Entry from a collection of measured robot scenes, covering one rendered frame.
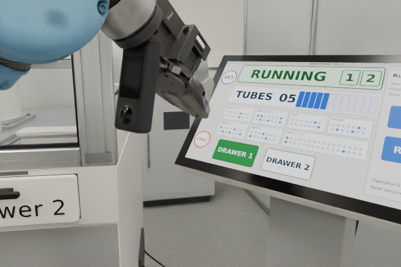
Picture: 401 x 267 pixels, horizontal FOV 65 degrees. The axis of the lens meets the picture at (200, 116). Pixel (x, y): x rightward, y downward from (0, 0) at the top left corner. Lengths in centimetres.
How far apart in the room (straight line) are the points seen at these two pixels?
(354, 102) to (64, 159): 62
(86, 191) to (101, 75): 27
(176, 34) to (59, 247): 62
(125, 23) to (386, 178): 44
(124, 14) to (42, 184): 52
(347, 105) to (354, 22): 105
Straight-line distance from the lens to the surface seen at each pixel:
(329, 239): 72
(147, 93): 39
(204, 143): 69
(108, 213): 82
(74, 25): 17
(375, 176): 57
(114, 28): 38
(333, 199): 56
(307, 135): 61
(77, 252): 88
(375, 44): 155
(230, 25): 419
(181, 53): 42
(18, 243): 90
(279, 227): 75
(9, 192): 79
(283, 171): 59
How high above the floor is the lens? 120
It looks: 11 degrees down
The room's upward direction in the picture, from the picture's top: straight up
